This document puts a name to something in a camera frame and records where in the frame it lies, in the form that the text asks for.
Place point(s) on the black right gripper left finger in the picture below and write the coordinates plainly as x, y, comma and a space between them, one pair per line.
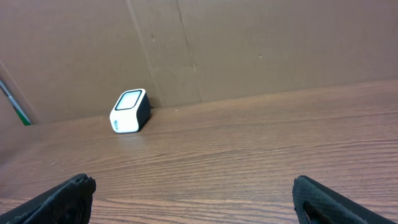
68, 202

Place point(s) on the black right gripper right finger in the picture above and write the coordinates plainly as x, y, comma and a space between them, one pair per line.
315, 203

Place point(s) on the white barcode scanner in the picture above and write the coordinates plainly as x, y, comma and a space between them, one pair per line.
131, 112

